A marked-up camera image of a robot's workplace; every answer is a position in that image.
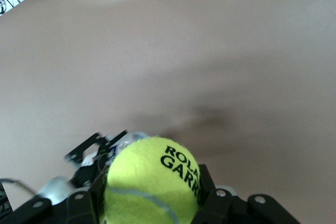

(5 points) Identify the brown table mat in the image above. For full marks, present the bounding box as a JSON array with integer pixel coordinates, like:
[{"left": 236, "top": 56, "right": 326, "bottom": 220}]
[{"left": 0, "top": 0, "right": 336, "bottom": 224}]

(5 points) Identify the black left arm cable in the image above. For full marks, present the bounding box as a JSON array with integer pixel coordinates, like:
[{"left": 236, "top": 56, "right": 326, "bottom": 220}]
[{"left": 0, "top": 178, "right": 36, "bottom": 196}]

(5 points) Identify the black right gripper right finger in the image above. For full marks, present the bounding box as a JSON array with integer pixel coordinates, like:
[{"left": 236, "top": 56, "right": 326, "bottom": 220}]
[{"left": 195, "top": 163, "right": 301, "bottom": 224}]

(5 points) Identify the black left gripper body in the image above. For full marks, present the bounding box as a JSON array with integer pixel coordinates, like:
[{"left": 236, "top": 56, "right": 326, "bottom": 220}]
[{"left": 70, "top": 165, "right": 106, "bottom": 190}]

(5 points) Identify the Roland Garros print tennis ball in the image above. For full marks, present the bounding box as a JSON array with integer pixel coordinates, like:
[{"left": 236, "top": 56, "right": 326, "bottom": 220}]
[{"left": 99, "top": 134, "right": 203, "bottom": 224}]

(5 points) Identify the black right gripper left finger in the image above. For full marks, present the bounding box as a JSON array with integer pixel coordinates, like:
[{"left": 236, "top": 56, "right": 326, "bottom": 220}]
[{"left": 12, "top": 166, "right": 110, "bottom": 224}]

